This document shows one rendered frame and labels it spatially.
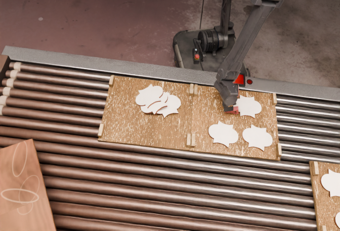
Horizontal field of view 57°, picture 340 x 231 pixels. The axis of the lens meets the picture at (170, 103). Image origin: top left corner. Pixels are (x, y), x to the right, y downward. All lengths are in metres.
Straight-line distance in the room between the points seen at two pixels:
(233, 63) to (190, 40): 1.40
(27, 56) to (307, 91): 1.45
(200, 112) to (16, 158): 0.81
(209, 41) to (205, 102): 1.03
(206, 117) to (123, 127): 0.39
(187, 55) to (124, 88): 1.12
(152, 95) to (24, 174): 0.63
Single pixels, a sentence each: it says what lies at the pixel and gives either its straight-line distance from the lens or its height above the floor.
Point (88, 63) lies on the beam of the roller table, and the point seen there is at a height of 0.91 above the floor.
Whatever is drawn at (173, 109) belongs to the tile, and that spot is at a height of 0.96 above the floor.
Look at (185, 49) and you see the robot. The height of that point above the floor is 0.24.
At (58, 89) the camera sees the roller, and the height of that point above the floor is 0.92.
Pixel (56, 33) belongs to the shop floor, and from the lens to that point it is 3.10.
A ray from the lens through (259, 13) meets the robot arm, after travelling 1.20.
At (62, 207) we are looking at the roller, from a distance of 1.38.
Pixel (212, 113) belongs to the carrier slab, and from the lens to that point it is 1.51.
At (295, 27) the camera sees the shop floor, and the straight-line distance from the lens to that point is 3.46.
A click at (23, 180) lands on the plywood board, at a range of 1.33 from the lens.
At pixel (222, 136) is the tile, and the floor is 0.95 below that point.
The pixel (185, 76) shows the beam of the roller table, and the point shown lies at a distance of 1.62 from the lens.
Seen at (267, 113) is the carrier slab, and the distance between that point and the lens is 1.59.
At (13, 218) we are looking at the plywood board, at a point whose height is 1.04.
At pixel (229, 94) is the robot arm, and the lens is 1.34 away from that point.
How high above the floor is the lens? 2.24
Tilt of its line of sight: 60 degrees down
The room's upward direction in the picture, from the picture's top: 9 degrees clockwise
